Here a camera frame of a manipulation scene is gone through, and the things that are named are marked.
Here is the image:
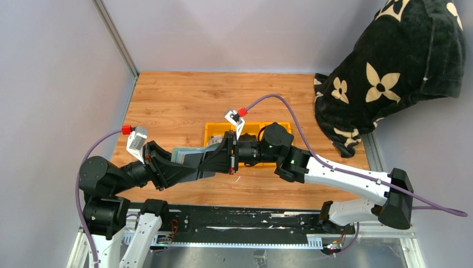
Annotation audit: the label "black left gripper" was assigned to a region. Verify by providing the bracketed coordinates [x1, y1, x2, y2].
[112, 139, 197, 193]

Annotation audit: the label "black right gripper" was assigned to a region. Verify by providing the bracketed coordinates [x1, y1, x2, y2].
[199, 130, 280, 174]

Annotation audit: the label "mint green leather card holder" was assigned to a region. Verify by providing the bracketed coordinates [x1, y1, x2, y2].
[171, 143, 220, 183]

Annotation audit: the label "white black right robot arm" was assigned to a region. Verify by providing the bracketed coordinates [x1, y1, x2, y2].
[198, 122, 413, 233]

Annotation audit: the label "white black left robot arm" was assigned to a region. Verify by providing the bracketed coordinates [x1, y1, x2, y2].
[79, 141, 196, 267]

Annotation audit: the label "silver cards in bin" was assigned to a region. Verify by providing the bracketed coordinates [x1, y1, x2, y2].
[208, 135, 223, 145]

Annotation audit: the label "yellow left plastic bin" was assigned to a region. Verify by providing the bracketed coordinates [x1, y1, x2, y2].
[203, 122, 234, 146]

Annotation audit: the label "yellow middle plastic bin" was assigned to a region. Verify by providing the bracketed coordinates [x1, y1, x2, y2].
[238, 122, 264, 167]

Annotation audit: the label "black floral blanket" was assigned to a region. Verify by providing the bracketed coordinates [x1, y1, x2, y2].
[313, 1, 466, 158]

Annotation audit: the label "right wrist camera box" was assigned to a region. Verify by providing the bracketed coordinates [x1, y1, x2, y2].
[224, 108, 247, 140]

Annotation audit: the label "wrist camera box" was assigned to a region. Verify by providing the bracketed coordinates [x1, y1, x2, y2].
[224, 108, 247, 140]
[126, 126, 148, 164]

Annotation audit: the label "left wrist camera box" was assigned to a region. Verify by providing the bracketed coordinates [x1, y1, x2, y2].
[126, 126, 148, 164]

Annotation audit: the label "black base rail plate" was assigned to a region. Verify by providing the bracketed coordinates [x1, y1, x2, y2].
[151, 204, 356, 250]

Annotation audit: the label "aluminium frame post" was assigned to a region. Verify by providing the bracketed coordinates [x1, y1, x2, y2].
[92, 0, 139, 80]

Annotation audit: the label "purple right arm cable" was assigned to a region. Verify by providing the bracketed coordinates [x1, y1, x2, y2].
[244, 93, 469, 218]

